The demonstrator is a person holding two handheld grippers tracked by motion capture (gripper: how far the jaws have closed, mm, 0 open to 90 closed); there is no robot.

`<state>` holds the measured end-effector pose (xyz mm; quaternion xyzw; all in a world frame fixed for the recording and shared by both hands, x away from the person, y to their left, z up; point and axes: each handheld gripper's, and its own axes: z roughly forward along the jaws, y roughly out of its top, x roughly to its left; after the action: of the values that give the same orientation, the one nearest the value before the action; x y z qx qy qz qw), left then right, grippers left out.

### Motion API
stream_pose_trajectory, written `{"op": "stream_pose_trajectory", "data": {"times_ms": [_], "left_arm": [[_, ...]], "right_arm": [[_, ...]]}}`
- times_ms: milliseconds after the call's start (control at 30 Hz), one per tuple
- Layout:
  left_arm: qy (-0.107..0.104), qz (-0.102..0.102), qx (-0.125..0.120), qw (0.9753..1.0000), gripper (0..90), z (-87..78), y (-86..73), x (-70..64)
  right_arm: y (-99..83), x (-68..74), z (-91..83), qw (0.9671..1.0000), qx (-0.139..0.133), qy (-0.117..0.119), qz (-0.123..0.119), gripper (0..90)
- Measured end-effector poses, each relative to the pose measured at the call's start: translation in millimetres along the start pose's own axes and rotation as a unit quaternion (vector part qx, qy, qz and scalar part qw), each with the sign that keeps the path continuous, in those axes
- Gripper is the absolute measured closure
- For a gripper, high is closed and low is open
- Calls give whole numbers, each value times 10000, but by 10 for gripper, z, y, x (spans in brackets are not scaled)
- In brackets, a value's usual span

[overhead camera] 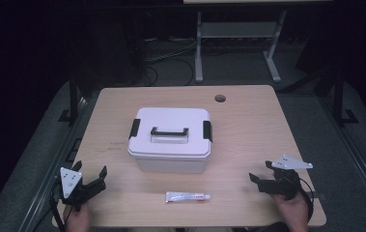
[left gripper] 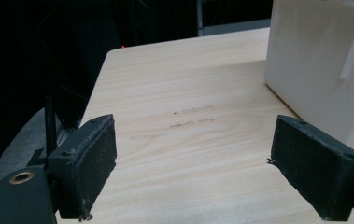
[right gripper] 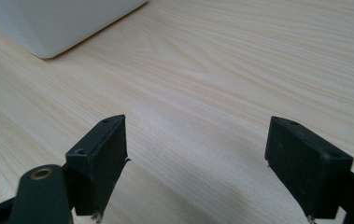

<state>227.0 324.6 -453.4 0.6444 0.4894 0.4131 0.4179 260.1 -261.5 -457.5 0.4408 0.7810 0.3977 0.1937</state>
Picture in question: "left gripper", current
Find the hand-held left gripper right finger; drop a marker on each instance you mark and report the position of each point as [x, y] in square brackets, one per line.
[314, 168]

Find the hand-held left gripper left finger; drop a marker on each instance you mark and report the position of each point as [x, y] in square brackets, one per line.
[84, 168]

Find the white box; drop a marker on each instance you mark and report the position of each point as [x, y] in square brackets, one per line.
[318, 62]

